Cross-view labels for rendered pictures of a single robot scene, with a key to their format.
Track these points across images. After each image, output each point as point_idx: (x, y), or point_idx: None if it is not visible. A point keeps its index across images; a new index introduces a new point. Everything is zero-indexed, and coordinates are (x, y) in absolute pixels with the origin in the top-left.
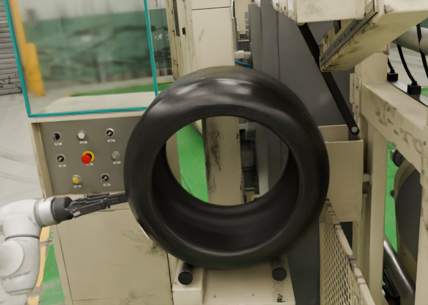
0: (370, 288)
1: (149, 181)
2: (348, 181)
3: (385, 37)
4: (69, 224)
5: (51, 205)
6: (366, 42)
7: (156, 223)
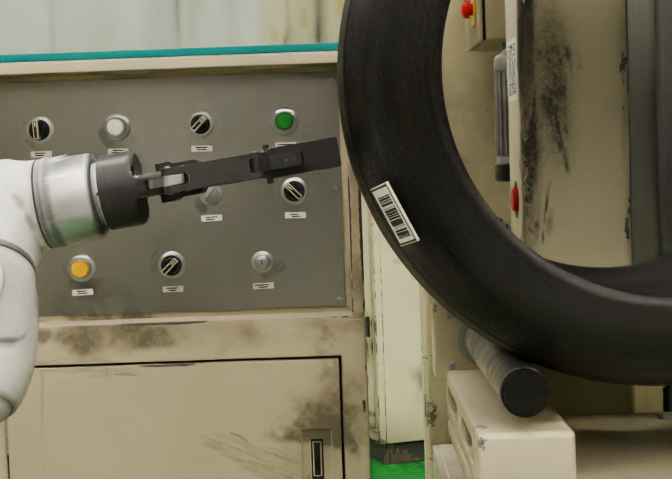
0: None
1: (440, 35)
2: None
3: None
4: (45, 408)
5: (89, 168)
6: None
7: (449, 181)
